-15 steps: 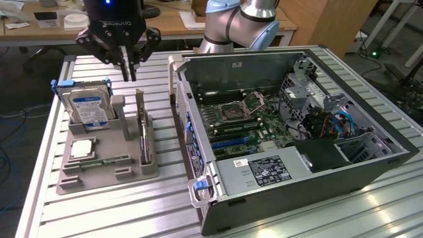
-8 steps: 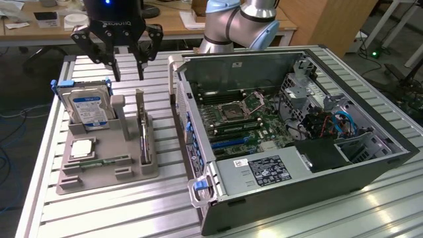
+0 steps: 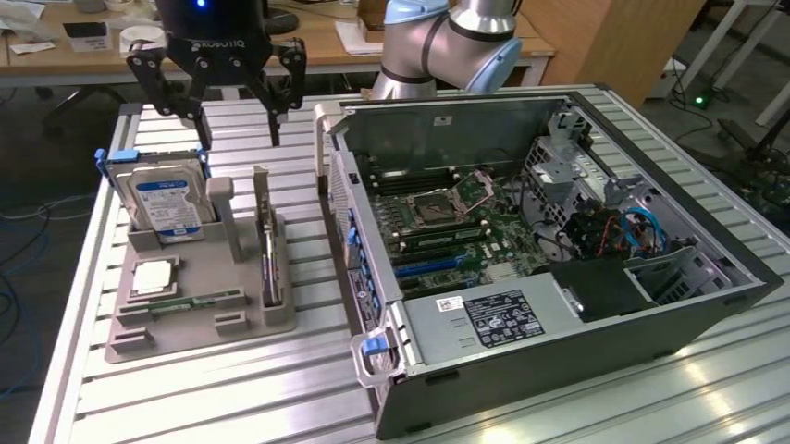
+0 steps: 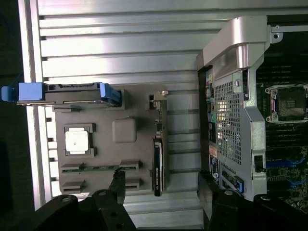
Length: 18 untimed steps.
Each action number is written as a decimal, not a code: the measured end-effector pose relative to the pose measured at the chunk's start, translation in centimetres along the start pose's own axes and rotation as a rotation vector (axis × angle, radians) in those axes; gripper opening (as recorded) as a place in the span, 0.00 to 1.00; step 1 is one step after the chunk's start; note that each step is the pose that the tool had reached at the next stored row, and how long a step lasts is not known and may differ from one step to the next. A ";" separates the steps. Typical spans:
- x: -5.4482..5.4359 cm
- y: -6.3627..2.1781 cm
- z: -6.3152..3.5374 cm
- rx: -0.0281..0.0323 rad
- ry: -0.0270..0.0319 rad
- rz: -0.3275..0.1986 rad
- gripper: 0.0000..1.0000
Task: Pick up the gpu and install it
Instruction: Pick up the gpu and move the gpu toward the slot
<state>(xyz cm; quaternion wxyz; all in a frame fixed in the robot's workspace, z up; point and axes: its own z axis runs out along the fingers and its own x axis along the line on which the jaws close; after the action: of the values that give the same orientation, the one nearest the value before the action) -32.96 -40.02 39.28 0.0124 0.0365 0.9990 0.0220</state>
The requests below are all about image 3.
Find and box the blue expansion slot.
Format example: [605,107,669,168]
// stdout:
[393,257,464,279]

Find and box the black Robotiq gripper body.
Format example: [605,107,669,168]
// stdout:
[154,0,273,89]

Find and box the white paper stack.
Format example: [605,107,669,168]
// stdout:
[335,20,388,56]

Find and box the metal socket cover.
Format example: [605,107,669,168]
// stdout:
[453,168,497,215]

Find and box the black cooling fan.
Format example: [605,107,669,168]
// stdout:
[564,211,620,261]

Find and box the CPU socket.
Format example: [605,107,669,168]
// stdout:
[409,188,464,228]

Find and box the wooden desk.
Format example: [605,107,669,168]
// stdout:
[0,0,557,88]

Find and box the open black PC case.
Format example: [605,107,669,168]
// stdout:
[313,90,787,440]

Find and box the silver CPU chip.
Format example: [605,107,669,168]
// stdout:
[131,260,175,296]

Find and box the green motherboard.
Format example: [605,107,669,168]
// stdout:
[364,156,557,297]

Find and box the wooden cabinet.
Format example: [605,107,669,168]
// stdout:
[541,0,709,108]

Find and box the white desk frame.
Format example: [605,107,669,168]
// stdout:
[670,0,790,127]

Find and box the blue wire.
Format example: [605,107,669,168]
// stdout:
[618,209,669,260]

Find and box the grey power supply unit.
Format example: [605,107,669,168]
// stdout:
[400,272,585,366]

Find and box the black round lamp base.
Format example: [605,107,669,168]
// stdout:
[265,0,302,25]

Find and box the grey parts rack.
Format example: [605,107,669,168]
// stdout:
[105,166,299,366]

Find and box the green RAM stick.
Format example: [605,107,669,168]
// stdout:
[143,295,219,315]

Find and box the brown cardboard box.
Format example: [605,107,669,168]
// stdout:
[357,0,392,31]

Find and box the graphics card with metal bracket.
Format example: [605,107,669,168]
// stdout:
[251,165,290,310]

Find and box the black office chair base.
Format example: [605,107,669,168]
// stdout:
[714,117,790,166]
[35,84,129,136]

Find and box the hard disk with blue carrier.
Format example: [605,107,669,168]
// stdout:
[94,144,217,245]

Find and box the metal disk bay cage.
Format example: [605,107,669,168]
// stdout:
[522,109,614,224]

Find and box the black and white box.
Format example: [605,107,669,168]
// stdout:
[61,21,117,53]

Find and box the white box with round dish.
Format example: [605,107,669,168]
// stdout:
[119,25,167,50]

